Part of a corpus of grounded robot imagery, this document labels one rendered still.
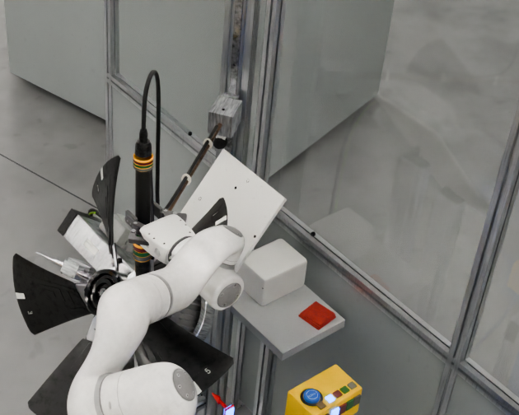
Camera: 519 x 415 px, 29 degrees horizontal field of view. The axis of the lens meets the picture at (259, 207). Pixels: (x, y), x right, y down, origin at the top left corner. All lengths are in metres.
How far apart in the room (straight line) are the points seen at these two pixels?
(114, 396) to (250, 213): 1.02
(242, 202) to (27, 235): 2.07
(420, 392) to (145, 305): 1.33
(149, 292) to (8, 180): 3.15
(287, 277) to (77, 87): 2.52
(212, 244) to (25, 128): 3.34
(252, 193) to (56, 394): 0.70
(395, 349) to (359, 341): 0.16
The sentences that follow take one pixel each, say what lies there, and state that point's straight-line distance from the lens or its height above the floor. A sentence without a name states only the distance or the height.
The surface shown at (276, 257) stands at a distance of 3.01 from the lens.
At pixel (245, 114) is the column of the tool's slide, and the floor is 1.36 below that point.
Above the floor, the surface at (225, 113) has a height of 1.43.
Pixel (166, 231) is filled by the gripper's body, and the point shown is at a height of 1.53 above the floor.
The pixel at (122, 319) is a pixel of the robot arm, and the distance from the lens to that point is 1.75.
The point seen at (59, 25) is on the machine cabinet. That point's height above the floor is 0.48.
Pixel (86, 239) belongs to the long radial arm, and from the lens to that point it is 2.81.
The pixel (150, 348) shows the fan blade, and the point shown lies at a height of 1.18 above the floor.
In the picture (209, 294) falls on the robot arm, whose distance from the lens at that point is 2.07.
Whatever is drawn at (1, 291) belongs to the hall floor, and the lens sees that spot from 4.33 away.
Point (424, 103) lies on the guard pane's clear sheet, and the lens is 2.52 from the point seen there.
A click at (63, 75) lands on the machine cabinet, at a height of 0.20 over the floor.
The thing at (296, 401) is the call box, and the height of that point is 1.07.
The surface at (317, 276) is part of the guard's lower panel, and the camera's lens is 3.09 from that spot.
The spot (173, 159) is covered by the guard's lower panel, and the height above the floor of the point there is 0.86.
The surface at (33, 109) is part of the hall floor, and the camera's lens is 5.41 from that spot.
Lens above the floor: 2.93
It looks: 38 degrees down
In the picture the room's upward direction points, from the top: 6 degrees clockwise
